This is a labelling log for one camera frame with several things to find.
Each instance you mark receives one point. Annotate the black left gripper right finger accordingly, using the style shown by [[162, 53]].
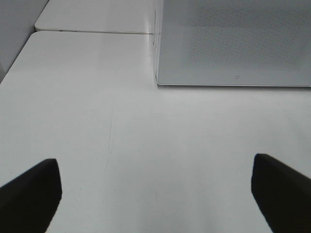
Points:
[[282, 194]]

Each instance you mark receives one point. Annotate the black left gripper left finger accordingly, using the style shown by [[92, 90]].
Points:
[[28, 202]]

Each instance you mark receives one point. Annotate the white microwave door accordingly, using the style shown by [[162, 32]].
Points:
[[234, 43]]

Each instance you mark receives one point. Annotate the white microwave oven body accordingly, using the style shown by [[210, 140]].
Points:
[[158, 24]]

